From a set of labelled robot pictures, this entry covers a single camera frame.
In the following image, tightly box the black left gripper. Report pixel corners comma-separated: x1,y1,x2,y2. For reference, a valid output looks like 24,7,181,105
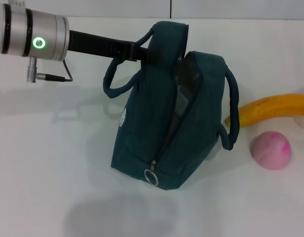
67,29,165,65

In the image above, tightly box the dark teal lunch bag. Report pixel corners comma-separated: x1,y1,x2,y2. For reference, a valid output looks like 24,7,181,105
102,21,241,191

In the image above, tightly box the yellow banana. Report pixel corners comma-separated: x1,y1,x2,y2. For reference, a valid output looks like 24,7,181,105
224,93,304,128

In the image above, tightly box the pink peach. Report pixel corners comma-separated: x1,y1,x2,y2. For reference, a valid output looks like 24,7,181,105
252,131,293,170

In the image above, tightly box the left arm connector cable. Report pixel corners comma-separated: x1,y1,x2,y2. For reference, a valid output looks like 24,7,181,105
27,58,74,83

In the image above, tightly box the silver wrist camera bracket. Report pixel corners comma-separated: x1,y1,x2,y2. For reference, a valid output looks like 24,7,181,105
8,0,26,9

